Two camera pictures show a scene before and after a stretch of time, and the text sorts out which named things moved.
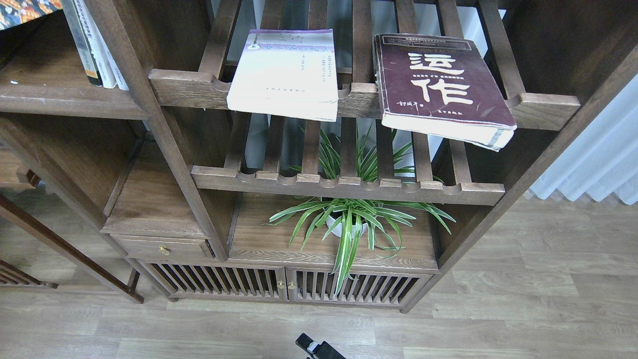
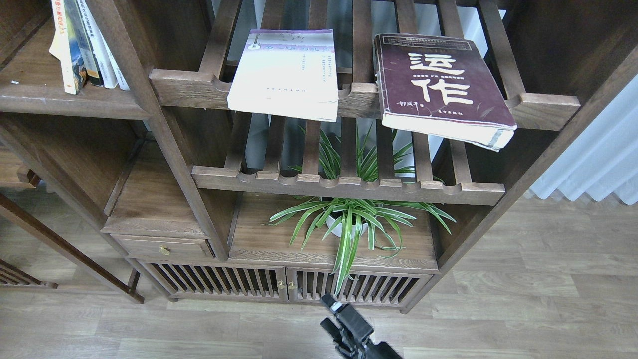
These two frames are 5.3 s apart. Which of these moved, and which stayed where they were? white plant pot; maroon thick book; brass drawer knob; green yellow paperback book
Moved: green yellow paperback book
Stayed: maroon thick book; brass drawer knob; white plant pot
